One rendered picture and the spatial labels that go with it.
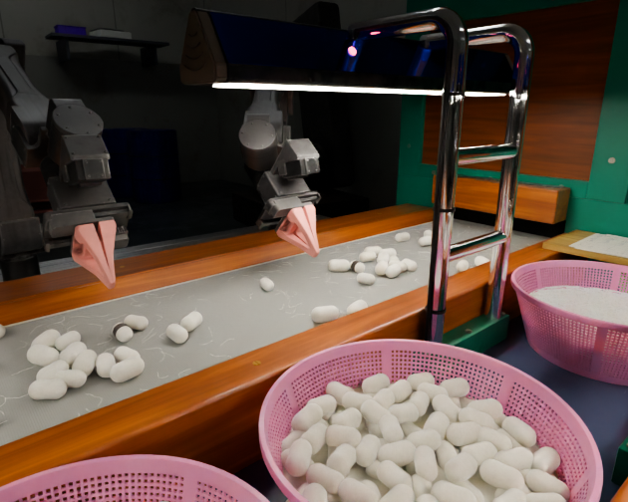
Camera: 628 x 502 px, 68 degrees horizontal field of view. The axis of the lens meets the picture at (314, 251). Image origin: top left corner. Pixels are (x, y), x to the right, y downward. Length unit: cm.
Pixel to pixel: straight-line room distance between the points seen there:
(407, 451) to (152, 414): 22
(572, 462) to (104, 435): 37
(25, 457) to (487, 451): 36
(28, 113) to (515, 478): 71
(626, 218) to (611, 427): 53
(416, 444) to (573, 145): 81
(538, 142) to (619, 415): 64
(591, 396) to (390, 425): 32
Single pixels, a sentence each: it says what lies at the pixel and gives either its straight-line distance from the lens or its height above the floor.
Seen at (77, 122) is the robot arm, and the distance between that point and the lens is 65.
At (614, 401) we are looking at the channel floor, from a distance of 69.
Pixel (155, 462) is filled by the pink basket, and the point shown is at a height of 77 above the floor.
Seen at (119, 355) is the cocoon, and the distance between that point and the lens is 57.
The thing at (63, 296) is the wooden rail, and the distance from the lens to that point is 76.
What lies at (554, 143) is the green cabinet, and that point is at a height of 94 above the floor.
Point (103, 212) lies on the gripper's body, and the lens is 65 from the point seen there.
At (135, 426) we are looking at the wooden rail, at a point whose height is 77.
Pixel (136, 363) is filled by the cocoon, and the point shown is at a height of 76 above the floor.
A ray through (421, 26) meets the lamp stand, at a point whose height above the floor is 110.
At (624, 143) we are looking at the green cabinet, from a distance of 107.
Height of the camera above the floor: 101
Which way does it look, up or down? 17 degrees down
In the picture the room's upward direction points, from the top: straight up
